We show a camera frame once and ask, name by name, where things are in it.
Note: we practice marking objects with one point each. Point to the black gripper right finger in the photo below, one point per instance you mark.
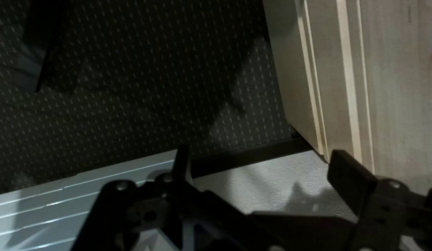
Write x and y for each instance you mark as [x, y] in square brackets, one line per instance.
[352, 179]

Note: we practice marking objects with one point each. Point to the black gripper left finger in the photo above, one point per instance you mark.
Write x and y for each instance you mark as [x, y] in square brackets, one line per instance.
[181, 168]

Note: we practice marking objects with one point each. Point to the wooden drawer cabinet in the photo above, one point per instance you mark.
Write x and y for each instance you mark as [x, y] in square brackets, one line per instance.
[357, 75]

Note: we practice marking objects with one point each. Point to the white ribbed radiator box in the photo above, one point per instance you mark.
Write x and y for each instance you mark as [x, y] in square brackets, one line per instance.
[48, 216]

